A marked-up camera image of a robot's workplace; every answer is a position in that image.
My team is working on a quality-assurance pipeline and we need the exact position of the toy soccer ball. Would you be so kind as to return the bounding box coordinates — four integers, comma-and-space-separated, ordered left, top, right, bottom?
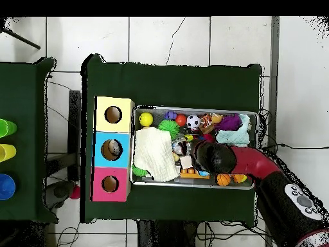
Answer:
186, 114, 201, 129

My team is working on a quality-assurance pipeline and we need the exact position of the blue plastic cup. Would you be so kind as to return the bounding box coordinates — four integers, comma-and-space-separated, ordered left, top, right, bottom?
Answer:
0, 173, 17, 201

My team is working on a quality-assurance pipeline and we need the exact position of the dark green table cloth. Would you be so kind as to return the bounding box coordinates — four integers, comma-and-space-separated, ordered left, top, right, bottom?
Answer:
80, 53, 263, 224
0, 57, 58, 223

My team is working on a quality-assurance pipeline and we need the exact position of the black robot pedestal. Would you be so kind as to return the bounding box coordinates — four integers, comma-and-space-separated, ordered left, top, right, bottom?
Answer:
137, 219, 199, 247

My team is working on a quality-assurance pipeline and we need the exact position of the silver mesh bin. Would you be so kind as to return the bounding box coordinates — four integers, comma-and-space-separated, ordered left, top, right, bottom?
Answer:
129, 105, 259, 190

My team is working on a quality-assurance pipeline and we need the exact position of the yellow plastic cup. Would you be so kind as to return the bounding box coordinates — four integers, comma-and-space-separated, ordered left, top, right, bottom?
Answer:
0, 143, 17, 163

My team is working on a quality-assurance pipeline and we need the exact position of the purple bumpy soft toy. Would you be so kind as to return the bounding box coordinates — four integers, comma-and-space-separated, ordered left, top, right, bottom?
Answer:
214, 113, 243, 131

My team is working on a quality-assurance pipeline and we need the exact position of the plain wooden cube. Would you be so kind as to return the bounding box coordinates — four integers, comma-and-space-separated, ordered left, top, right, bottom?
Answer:
179, 155, 193, 170

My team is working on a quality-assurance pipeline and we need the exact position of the black cable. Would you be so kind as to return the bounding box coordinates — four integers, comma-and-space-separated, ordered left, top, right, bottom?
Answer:
55, 222, 80, 247
262, 143, 329, 152

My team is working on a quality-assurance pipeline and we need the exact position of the black tripod leg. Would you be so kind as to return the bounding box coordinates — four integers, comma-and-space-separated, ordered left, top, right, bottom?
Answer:
0, 25, 41, 50

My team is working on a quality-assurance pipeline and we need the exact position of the green plastic cup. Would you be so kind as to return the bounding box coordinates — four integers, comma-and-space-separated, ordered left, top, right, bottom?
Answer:
0, 118, 18, 138

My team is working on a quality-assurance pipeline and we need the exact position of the wooden box with three holes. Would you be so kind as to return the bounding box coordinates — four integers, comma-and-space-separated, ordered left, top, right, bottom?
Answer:
89, 95, 136, 203

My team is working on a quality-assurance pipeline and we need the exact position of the yellow smiley ball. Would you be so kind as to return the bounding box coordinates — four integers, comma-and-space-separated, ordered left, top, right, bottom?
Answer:
138, 112, 154, 127

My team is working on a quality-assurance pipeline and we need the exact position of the red round knob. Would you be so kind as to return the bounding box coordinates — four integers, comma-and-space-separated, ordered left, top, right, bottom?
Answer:
69, 185, 81, 200

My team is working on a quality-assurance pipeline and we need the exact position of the orange toy basketball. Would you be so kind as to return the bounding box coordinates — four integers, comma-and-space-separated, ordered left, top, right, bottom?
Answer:
215, 172, 232, 187

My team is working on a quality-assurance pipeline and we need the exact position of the large orange toy brick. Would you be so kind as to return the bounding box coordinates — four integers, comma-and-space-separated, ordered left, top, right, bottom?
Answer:
231, 174, 248, 184

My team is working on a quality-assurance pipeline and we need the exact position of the black stand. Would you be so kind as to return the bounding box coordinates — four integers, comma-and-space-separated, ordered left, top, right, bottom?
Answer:
46, 89, 82, 182

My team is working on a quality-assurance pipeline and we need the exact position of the cream knitted cloth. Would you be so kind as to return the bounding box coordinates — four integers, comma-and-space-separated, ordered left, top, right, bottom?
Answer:
133, 126, 181, 183

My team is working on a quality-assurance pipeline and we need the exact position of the green stringy puffer ball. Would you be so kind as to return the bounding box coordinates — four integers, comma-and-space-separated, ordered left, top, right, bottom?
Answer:
157, 119, 180, 140

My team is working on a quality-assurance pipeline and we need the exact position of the mint knitted cloth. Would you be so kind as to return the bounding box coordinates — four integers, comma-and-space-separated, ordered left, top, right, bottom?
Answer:
215, 113, 251, 147

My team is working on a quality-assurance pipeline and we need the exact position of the plain orange ball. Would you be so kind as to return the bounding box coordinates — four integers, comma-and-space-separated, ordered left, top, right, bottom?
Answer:
175, 113, 188, 127

